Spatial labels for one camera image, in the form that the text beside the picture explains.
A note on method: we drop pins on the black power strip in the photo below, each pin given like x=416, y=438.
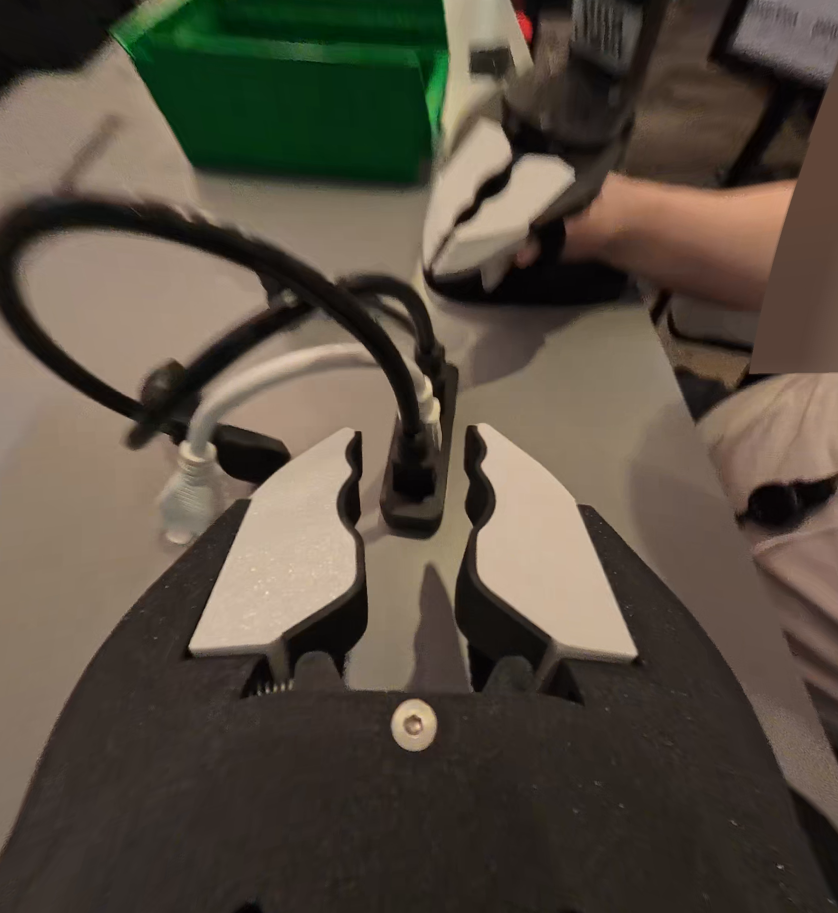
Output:
x=412, y=517

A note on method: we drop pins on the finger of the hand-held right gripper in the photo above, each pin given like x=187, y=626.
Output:
x=519, y=207
x=469, y=171

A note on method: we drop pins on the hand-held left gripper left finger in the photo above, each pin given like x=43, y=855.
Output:
x=276, y=570

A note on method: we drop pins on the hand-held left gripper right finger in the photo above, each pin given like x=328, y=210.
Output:
x=540, y=563

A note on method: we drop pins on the person's right forearm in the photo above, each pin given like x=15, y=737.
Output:
x=690, y=228

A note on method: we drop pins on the person's right hand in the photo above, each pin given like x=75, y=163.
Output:
x=597, y=221

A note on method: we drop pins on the printed sign on stand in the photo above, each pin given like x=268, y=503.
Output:
x=783, y=35

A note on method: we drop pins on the green plastic bin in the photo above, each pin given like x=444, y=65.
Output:
x=283, y=107

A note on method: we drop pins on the person's pale clothing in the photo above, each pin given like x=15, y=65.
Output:
x=804, y=606

